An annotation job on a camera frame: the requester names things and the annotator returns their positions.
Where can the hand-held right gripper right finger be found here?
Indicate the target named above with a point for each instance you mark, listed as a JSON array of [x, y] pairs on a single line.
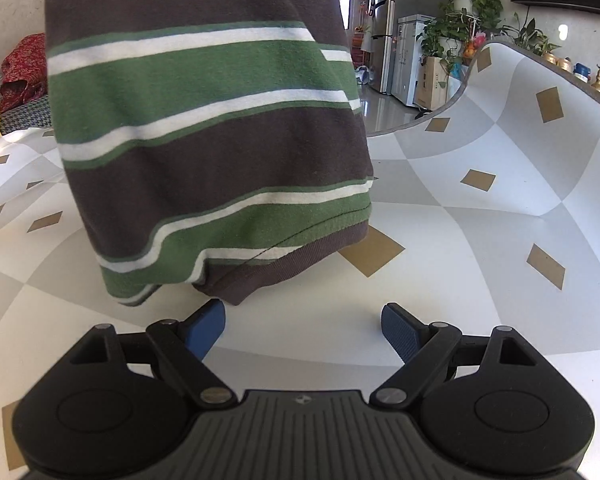
[[402, 327]]

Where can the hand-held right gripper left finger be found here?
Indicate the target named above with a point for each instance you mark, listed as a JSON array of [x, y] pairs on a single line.
[[205, 327]]

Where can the green brown striped shirt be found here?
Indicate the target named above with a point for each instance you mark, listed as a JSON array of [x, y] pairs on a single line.
[[205, 110]]

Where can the checkered table cover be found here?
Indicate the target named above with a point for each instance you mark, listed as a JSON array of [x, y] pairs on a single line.
[[480, 260]]

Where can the cardboard box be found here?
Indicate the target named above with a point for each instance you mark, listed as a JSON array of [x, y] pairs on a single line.
[[430, 85]]

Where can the houndstooth sofa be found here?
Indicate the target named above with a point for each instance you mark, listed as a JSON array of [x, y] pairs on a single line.
[[25, 117]]

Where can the blue lidded jar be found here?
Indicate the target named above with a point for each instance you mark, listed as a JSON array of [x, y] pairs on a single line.
[[582, 72]]

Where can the red patterned cloth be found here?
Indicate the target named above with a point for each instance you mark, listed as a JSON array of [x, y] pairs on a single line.
[[25, 70]]

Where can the potted green plant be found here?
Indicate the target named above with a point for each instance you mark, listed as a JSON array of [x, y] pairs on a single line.
[[530, 37]]

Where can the trailing potted plant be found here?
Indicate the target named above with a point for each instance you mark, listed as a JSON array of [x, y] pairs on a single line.
[[460, 10]]

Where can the grey fridge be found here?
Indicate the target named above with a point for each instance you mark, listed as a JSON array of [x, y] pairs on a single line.
[[405, 0]]

